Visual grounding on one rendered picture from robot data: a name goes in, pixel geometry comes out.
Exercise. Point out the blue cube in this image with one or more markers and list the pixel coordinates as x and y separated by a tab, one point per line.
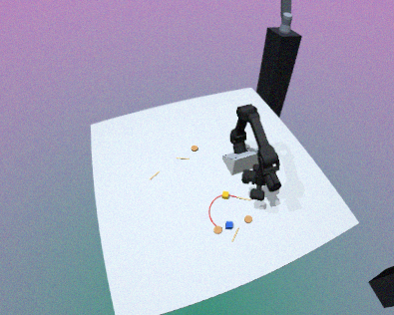
228	225

